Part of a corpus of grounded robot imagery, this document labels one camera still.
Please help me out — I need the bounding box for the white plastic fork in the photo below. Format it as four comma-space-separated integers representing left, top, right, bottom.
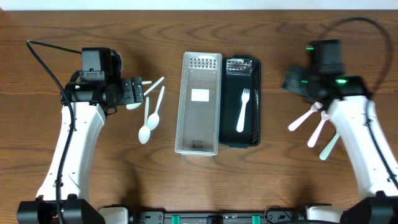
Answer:
288, 102, 323, 131

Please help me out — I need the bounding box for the pink plastic fork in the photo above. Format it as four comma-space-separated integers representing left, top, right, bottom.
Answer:
307, 111, 330, 147

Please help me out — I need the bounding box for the dark green plastic basket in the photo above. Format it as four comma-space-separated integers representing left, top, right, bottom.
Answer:
219, 55, 261, 148

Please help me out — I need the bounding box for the mint green plastic fork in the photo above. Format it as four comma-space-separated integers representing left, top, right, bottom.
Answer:
319, 130, 340, 161

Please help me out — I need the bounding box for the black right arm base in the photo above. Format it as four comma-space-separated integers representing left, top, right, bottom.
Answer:
340, 191, 397, 224

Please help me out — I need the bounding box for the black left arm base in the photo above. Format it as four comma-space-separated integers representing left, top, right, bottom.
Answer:
17, 195, 105, 224

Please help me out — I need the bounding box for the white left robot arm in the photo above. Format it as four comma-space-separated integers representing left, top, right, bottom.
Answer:
36, 102, 106, 201

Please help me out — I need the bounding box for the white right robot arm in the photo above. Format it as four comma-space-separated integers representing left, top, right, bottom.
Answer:
282, 66, 397, 198

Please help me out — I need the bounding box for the white spoon long diagonal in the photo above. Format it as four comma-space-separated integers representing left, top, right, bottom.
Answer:
126, 77, 164, 110

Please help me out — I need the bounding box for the white spoon lower right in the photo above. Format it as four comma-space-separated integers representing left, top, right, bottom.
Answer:
147, 86, 165, 130

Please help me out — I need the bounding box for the white spoon lower left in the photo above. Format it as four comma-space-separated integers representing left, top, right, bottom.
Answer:
138, 97, 150, 144

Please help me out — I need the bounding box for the white fork in basket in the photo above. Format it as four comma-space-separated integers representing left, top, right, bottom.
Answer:
236, 88, 250, 133

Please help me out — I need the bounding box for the clear plastic basket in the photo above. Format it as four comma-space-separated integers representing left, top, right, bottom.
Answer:
175, 52, 222, 156

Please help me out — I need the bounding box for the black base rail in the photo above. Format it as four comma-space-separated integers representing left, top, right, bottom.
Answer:
99, 204, 333, 224

